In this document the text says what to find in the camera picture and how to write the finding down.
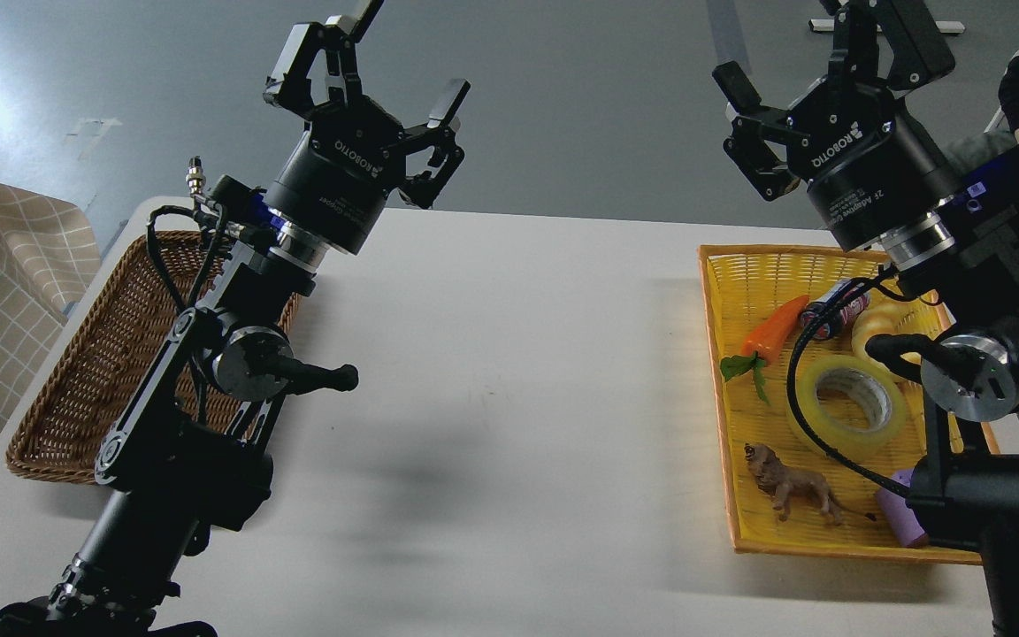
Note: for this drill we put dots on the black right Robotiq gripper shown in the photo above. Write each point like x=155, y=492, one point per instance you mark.
x=869, y=166

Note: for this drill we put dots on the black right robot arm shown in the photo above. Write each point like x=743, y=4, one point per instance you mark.
x=965, y=490

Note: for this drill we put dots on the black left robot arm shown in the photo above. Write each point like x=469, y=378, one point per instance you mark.
x=189, y=451

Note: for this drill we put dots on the white metal stand base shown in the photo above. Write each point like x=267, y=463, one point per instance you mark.
x=946, y=27

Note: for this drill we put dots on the brown wicker basket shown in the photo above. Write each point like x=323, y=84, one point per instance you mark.
x=119, y=337

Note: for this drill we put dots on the yellow woven basket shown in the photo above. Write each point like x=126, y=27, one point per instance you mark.
x=742, y=285

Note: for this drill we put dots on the toy croissant bread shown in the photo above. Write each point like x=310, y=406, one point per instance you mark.
x=888, y=318

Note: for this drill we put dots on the yellow tape roll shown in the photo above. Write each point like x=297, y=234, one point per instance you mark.
x=853, y=406

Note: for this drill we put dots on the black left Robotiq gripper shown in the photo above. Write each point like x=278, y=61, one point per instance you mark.
x=340, y=173

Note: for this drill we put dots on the orange toy carrot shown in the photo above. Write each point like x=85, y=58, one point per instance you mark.
x=763, y=345

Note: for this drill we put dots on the small purple drink can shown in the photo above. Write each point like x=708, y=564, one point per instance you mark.
x=840, y=305

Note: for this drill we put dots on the brown toy lion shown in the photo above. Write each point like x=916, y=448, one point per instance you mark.
x=781, y=482

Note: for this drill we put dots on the purple foam block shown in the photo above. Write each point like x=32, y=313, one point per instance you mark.
x=901, y=519

